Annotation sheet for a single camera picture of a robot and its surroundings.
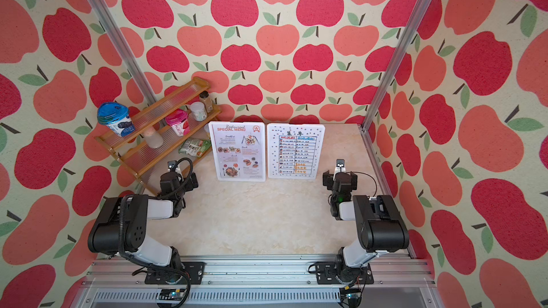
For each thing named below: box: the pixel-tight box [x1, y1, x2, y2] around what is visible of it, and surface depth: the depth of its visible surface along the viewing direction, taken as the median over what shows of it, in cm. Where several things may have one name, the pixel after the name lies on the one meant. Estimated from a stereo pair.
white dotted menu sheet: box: [266, 123, 326, 180], surface depth 90 cm
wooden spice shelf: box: [94, 77, 222, 194], surface depth 95 cm
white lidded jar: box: [189, 101, 208, 122], surface depth 103 cm
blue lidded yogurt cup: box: [97, 101, 136, 137], surface depth 75 cm
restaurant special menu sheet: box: [208, 121, 267, 182], surface depth 91 cm
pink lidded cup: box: [164, 108, 191, 137], surface depth 92 cm
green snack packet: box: [178, 137, 212, 157], surface depth 110 cm
